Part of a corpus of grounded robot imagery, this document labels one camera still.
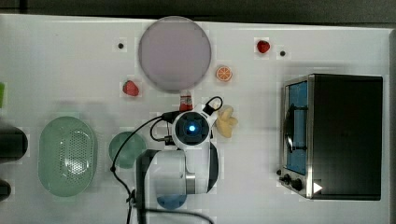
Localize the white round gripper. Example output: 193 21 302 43
172 104 218 150

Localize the red ketchup bottle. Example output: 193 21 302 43
179 90 193 112

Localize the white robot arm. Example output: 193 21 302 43
134 104 219 224

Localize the green oval strainer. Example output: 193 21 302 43
38 117 97 197

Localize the orange slice toy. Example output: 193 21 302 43
216 66 233 82

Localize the small green bowl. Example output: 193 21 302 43
108 132 147 169

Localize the red strawberry toy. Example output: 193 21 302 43
122 80 139 97
257 40 271 54

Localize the grey round plate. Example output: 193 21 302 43
138 16 211 91

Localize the silver toaster oven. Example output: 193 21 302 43
276 74 383 201

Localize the black cylinder upper left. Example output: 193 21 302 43
0 127 28 163

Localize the black cylinder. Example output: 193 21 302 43
0 127 28 163
0 180 11 202

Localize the black cylinder lower left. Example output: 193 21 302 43
0 180 11 202

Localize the green object at edge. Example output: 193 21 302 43
0 82 5 108

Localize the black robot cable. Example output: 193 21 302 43
109 96 224 224

